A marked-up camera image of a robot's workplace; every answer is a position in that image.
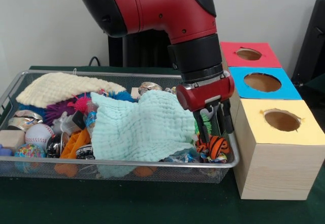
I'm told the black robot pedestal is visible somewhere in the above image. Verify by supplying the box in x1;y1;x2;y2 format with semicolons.
108;31;176;67

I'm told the white baseball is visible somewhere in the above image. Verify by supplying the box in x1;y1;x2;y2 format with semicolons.
24;123;53;148

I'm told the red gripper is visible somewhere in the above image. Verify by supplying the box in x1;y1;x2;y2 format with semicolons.
176;71;235;144

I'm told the cream yellow cloth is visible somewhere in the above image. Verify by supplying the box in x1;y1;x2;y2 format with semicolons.
15;72;125;108

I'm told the mint green cloth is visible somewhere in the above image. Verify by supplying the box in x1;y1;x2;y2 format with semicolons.
90;89;198;162

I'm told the wooden box with three holes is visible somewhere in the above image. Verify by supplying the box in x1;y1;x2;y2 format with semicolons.
219;42;325;201

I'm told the clear mesh bin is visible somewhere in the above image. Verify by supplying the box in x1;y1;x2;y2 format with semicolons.
0;70;239;184

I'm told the orange tiger striped toy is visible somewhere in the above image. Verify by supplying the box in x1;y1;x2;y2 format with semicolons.
196;135;231;158

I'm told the orange plastic toy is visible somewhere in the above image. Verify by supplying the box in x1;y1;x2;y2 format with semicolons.
53;129;91;177

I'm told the plain wooden block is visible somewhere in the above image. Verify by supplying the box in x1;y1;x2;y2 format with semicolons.
0;130;24;152

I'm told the colourful speckled ball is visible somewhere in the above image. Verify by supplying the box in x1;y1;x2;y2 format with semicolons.
14;143;45;171

